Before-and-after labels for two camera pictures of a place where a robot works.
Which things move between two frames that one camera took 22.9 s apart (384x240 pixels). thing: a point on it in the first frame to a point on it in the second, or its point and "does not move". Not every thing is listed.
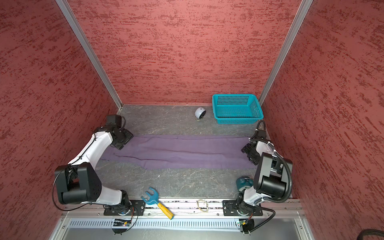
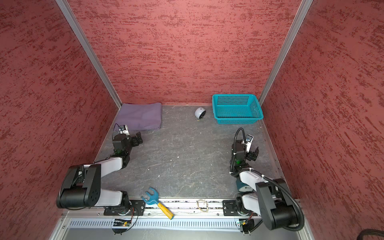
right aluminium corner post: x=289 y=39 does not move
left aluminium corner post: x=97 y=63 does not move
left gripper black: x=129 y=136 to x=134 y=139
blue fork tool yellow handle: x=151 y=197 does not move
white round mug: x=200 y=112 does not move
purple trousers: x=193 y=152 to x=140 y=116
